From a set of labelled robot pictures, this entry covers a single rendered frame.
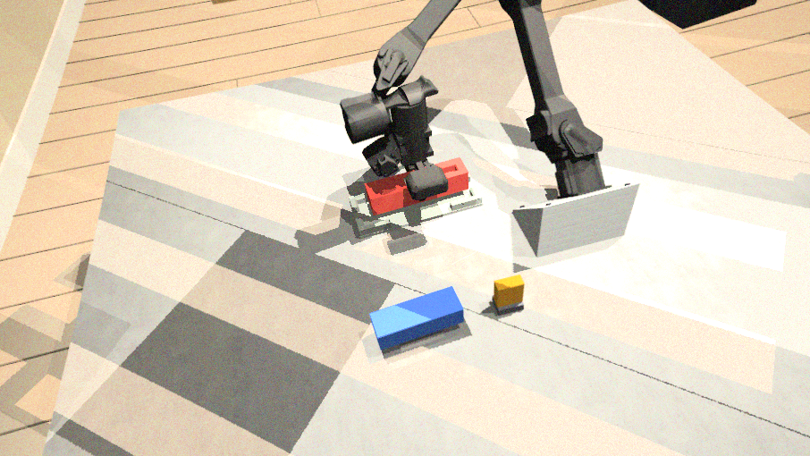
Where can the yellow block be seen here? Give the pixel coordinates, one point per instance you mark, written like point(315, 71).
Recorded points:
point(508, 290)

